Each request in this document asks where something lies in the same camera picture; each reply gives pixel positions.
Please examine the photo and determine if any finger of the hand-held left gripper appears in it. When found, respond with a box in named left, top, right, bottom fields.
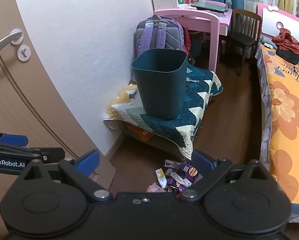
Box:
left=0, top=130, right=29, bottom=147
left=27, top=147, right=66, bottom=165

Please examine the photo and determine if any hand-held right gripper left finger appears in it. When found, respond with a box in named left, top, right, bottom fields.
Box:
left=18, top=149, right=114, bottom=203

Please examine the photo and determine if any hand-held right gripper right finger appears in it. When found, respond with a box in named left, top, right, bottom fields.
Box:
left=179, top=149, right=277, bottom=202

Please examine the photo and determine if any purple snack packet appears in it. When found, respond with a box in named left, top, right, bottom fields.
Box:
left=180, top=160, right=199, bottom=183

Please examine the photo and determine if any white tissue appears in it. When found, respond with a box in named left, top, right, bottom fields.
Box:
left=170, top=171, right=193, bottom=187

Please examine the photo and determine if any white purple wrapper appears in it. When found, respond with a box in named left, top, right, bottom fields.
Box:
left=164, top=159, right=183, bottom=168

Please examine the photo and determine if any small purple wrapper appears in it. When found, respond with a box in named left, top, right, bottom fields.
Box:
left=167, top=182, right=188, bottom=194

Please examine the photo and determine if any yellow juice carton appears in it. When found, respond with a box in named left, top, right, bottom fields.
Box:
left=155, top=168, right=168, bottom=188

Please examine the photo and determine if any pink wrapper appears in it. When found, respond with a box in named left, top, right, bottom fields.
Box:
left=146, top=182, right=167, bottom=193

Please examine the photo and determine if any dark teal plastic bin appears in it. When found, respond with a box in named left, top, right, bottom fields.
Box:
left=131, top=49, right=188, bottom=120

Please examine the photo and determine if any cardboard piece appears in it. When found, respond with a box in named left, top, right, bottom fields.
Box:
left=90, top=158, right=118, bottom=191

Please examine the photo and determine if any patchwork triangle quilt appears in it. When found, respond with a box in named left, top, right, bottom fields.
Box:
left=103, top=65, right=223, bottom=161

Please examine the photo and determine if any beige wooden door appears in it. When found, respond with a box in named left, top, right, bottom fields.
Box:
left=0, top=0, right=111, bottom=233

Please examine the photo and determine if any orange cloth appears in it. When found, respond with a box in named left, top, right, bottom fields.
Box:
left=125, top=124, right=155, bottom=142

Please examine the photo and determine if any silver door lock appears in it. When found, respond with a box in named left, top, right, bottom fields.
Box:
left=17, top=45, right=31, bottom=61

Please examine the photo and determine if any bed with orange cover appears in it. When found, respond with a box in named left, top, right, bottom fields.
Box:
left=255, top=42, right=299, bottom=207

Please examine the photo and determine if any red bag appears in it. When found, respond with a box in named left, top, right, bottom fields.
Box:
left=181, top=27, right=193, bottom=56

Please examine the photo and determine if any dark wooden chair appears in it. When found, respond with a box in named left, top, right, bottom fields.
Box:
left=219, top=9, right=263, bottom=77

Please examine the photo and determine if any purple grey backpack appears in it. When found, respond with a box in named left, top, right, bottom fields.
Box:
left=133, top=15, right=185, bottom=67

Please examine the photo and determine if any black clothing pile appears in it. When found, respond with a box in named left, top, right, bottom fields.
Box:
left=276, top=42, right=299, bottom=65

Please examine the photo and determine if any pink desk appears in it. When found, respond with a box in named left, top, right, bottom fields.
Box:
left=154, top=0, right=233, bottom=73

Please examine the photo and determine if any red clothing pile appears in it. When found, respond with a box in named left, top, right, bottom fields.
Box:
left=272, top=29, right=299, bottom=55

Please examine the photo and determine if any dark laptop on desk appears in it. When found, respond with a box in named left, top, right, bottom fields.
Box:
left=190, top=1, right=230, bottom=13

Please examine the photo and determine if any pink white headboard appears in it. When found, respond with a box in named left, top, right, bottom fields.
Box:
left=256, top=3, right=299, bottom=46

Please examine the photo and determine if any silver door handle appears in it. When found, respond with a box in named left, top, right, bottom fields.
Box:
left=0, top=29, right=24, bottom=59

